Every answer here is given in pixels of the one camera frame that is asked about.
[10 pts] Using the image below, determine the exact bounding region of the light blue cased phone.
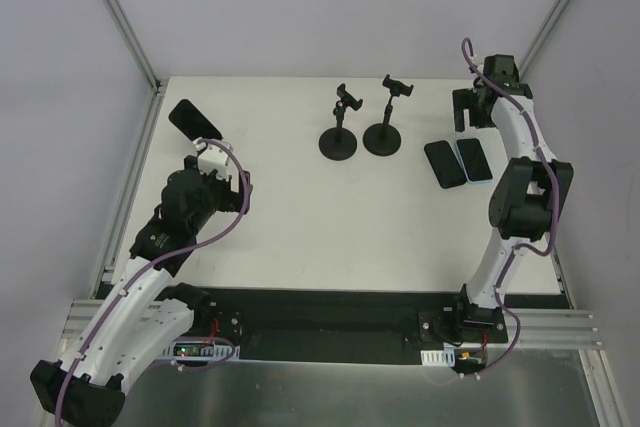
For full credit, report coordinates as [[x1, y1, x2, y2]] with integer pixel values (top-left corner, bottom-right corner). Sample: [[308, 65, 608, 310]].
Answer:
[[455, 138, 493, 183]]

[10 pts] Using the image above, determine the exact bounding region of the black phone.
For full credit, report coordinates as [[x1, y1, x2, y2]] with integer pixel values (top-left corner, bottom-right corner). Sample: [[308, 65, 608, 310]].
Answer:
[[424, 140, 466, 189], [168, 99, 223, 141]]

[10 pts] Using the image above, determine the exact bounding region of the black round-base phone stand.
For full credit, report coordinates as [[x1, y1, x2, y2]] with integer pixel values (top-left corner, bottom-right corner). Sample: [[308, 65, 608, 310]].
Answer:
[[362, 74, 414, 157]]

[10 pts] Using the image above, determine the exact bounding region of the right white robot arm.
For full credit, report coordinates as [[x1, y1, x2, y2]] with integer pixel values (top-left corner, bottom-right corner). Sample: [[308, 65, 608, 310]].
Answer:
[[450, 54, 574, 342]]

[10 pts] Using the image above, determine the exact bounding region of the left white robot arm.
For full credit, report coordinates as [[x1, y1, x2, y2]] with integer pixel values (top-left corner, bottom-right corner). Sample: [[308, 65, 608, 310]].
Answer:
[[30, 147, 251, 426]]

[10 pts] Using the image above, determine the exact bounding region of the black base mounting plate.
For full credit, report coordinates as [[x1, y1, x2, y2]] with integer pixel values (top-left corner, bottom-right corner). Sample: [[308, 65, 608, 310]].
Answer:
[[189, 284, 574, 364]]

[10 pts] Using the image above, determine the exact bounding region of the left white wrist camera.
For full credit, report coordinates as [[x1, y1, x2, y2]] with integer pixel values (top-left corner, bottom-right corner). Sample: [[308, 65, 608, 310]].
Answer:
[[193, 138, 233, 181]]

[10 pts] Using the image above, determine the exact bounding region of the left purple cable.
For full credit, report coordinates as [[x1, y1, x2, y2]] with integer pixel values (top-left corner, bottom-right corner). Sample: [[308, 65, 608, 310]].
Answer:
[[52, 136, 254, 423]]

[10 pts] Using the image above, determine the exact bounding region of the purple cable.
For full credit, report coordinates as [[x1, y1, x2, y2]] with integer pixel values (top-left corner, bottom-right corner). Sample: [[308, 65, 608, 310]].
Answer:
[[52, 136, 254, 423], [459, 37, 561, 383]]

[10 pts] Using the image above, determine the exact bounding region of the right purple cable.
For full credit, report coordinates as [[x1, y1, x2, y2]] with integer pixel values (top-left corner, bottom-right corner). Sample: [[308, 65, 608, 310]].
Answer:
[[459, 37, 561, 383]]

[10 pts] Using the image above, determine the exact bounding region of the left white cable duct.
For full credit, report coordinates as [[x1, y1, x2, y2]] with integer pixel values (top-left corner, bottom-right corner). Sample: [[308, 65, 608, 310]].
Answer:
[[158, 342, 240, 363]]

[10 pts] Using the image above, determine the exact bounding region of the white cable duct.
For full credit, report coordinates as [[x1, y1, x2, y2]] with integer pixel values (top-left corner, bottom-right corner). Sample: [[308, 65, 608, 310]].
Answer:
[[158, 342, 240, 363], [420, 347, 456, 368]]

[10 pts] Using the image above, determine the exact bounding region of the right aluminium frame post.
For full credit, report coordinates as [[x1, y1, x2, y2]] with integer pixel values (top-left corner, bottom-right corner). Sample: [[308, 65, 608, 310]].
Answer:
[[518, 0, 574, 80]]

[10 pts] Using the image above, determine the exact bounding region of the aluminium frame post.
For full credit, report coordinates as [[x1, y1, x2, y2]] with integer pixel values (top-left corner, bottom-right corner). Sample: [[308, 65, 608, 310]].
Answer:
[[102, 0, 162, 94], [518, 0, 574, 80]]

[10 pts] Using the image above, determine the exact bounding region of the left aluminium frame post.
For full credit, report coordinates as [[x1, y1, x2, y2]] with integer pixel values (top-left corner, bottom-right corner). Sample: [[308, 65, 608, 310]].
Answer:
[[102, 0, 162, 94]]

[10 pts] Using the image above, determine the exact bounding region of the horizontal aluminium rail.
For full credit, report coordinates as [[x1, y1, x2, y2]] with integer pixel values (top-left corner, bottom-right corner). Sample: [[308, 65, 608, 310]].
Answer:
[[61, 299, 605, 350]]

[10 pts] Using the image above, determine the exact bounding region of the right white cable duct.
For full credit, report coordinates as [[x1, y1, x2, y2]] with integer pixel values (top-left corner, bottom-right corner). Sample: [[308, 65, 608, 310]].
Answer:
[[420, 347, 456, 368]]

